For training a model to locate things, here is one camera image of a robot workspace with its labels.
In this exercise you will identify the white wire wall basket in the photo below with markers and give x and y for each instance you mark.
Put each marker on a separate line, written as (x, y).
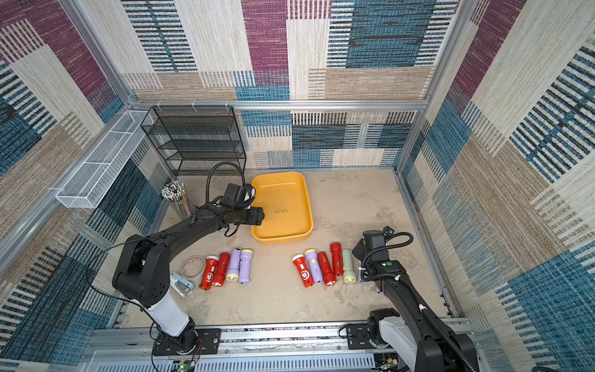
(91, 181)

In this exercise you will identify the purple flashlight yellow rim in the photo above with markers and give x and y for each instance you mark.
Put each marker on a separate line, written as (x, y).
(233, 269)

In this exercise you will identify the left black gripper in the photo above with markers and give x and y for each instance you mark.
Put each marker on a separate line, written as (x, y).
(258, 216)

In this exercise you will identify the dark red flashlight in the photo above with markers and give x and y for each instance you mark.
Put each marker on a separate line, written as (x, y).
(336, 251)

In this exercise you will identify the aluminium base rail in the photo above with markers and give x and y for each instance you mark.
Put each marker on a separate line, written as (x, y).
(307, 346)

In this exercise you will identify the purple flashlight right group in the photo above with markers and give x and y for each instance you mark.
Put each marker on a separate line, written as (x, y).
(313, 265)

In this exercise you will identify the clear tape roll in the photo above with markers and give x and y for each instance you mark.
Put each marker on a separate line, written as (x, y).
(193, 268)

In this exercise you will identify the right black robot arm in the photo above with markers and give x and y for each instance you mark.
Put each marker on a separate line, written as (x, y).
(413, 307)

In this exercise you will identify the red flashlight group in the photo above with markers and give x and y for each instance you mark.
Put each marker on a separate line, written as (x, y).
(328, 275)
(219, 277)

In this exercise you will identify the red flashlight white head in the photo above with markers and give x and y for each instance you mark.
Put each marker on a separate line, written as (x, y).
(211, 263)

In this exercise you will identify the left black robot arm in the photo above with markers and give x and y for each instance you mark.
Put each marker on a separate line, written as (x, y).
(142, 273)

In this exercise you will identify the pale green flashlight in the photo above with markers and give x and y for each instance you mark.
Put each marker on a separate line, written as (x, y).
(349, 274)

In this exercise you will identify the yellow plastic storage tray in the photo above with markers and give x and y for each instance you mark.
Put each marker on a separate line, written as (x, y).
(286, 205)

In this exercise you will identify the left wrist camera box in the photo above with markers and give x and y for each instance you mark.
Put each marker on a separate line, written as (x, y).
(237, 196)

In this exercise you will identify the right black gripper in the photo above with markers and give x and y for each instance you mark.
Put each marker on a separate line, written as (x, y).
(365, 253)

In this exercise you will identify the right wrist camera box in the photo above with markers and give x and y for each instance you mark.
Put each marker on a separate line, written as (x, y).
(387, 231)

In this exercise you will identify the red flashlight white logo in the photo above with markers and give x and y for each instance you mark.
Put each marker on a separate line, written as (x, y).
(302, 267)

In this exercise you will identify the purple flashlight yellow head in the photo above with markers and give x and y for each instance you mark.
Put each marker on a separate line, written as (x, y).
(246, 256)

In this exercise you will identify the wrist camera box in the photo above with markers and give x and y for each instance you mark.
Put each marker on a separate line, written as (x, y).
(387, 231)
(237, 196)

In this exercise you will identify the black mesh shelf rack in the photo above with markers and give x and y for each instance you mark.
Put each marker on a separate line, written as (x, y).
(191, 140)

